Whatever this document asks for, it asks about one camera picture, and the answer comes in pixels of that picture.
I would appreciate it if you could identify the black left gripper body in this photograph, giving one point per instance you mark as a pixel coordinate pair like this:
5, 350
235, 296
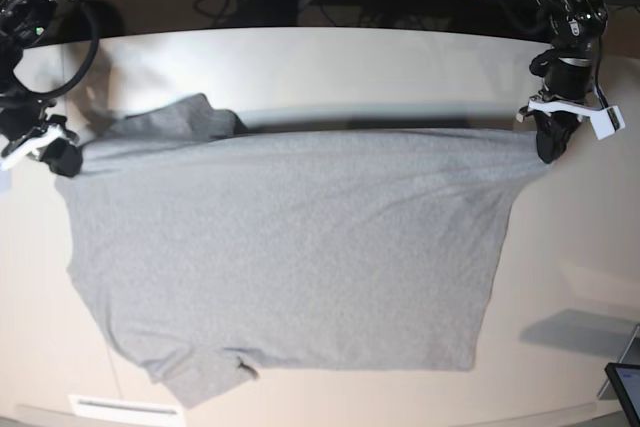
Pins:
565, 73

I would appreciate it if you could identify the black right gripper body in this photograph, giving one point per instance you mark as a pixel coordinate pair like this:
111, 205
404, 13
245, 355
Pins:
24, 115

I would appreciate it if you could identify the grey T-shirt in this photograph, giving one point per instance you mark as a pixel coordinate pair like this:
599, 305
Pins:
205, 256

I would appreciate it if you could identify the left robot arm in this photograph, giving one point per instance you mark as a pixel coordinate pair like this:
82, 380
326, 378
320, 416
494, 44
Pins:
573, 24

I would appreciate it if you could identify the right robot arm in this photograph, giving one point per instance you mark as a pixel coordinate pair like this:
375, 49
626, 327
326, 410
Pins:
23, 23

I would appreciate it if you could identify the tablet screen corner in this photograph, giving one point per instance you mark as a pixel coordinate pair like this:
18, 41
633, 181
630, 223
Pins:
624, 379

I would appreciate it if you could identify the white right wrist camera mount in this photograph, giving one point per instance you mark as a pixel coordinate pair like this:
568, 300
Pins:
32, 145

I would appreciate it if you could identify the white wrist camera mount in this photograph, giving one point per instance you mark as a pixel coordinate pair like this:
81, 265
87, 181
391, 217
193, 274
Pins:
32, 145
605, 122

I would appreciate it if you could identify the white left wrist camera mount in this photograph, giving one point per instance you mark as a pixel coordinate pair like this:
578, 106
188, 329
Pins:
605, 122

